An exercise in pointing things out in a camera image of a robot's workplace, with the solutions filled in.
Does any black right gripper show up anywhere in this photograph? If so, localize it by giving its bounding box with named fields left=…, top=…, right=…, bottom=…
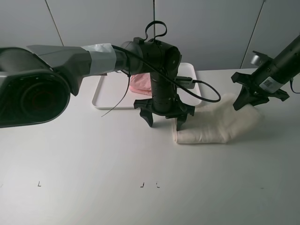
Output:
left=231, top=57, right=289, bottom=111

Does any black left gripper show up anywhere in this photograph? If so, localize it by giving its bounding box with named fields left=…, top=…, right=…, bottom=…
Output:
left=134, top=72, right=195, bottom=131

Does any pink towel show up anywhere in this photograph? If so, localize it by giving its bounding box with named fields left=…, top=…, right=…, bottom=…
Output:
left=129, top=73, right=152, bottom=96

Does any white towel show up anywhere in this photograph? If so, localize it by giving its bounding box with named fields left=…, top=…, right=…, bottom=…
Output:
left=173, top=93, right=263, bottom=144

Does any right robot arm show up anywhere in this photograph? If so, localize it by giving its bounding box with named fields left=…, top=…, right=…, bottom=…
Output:
left=231, top=37, right=300, bottom=111

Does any white plastic tray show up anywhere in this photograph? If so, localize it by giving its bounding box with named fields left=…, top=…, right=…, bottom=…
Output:
left=92, top=63, right=201, bottom=109

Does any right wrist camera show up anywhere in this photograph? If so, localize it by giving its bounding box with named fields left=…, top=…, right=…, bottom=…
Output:
left=250, top=51, right=270, bottom=67

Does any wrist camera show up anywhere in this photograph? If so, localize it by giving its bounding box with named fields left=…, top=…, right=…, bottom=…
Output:
left=175, top=76, right=195, bottom=90
left=250, top=51, right=270, bottom=67

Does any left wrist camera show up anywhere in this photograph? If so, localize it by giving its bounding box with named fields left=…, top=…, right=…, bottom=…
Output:
left=175, top=76, right=195, bottom=90

